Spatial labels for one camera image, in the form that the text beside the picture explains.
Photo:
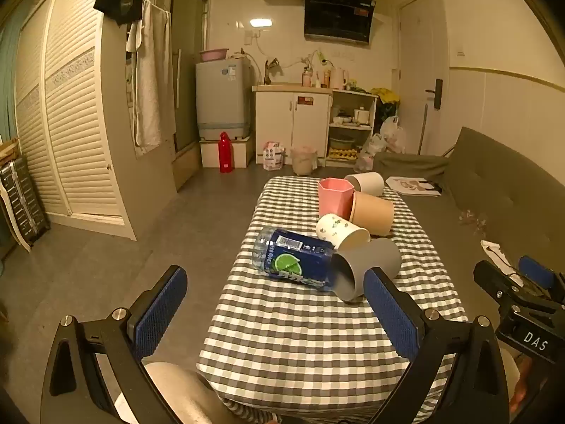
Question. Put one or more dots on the white printed carton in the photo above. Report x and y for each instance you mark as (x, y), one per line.
(273, 157)

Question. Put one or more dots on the grey-green cushion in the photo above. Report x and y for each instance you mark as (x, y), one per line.
(410, 165)

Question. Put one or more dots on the person's leg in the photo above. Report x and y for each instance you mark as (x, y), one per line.
(181, 391)

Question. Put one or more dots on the grey cup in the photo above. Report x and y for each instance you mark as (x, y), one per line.
(382, 254)

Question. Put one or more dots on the white plastic bag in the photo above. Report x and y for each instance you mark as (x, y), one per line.
(393, 134)

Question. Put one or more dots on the small trash bin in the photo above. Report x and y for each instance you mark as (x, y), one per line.
(303, 161)

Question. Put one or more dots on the black hanging bag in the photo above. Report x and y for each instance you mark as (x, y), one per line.
(117, 2)

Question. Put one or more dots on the open magazine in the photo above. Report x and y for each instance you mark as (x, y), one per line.
(412, 186)

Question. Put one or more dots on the white cloth bag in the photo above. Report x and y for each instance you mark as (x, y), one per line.
(496, 254)

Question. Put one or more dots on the white louvred wardrobe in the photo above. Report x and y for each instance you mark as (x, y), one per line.
(75, 119)

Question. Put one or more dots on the brown paper cup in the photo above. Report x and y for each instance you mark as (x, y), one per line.
(373, 217)

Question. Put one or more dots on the white hanging towel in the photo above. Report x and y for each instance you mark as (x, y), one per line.
(148, 84)

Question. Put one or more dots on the red metal bottle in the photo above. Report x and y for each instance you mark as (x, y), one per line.
(225, 154)

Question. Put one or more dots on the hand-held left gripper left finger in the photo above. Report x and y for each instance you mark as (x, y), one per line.
(162, 311)

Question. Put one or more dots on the grey washing machine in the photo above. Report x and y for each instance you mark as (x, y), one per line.
(223, 97)

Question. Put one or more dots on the pink kettle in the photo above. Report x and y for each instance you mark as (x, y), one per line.
(337, 78)

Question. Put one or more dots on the blue-label plastic bottle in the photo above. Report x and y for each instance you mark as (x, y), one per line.
(287, 257)

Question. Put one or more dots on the white leaf-print cup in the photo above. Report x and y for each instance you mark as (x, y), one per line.
(335, 228)

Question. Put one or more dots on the person's right hand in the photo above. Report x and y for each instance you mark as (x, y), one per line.
(522, 384)

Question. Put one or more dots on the egg tray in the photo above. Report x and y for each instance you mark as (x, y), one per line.
(343, 153)

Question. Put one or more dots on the black range hood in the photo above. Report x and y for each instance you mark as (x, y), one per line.
(337, 15)

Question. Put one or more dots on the white sink cabinet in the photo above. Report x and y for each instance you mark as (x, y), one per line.
(291, 119)

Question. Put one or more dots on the grey checked tablecloth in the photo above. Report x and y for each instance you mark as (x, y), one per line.
(287, 331)

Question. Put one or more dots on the teal curtain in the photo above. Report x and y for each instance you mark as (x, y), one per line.
(9, 75)

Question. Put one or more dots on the dark ribbed suitcase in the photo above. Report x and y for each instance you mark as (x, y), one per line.
(20, 203)

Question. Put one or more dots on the glass bathroom door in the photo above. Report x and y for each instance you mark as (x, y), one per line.
(187, 62)

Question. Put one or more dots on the white door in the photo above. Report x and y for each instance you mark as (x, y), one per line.
(417, 53)

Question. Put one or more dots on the pink hexagonal cup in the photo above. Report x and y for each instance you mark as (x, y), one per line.
(331, 201)

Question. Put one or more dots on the pink pump bottle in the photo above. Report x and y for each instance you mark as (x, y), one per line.
(306, 78)

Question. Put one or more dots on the metal faucet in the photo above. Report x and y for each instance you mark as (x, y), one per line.
(273, 67)

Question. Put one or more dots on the pink plastic basin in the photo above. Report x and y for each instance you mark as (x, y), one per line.
(213, 55)

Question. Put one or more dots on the small crumpled wrapper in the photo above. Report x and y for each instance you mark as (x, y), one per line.
(472, 221)

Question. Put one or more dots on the open kitchen shelf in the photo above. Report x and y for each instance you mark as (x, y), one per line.
(351, 128)

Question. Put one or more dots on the green bowl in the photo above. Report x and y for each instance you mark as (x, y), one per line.
(342, 142)

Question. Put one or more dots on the grey-green sofa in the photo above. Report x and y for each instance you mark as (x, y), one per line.
(485, 176)

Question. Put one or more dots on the clear plastic bag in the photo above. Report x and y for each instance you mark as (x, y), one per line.
(368, 154)

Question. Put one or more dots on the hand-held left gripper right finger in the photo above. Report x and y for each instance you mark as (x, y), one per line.
(390, 318)

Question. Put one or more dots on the plain white cup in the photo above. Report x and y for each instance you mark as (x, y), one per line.
(370, 182)

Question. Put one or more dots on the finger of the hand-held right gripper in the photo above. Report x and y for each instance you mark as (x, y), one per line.
(535, 270)
(496, 276)

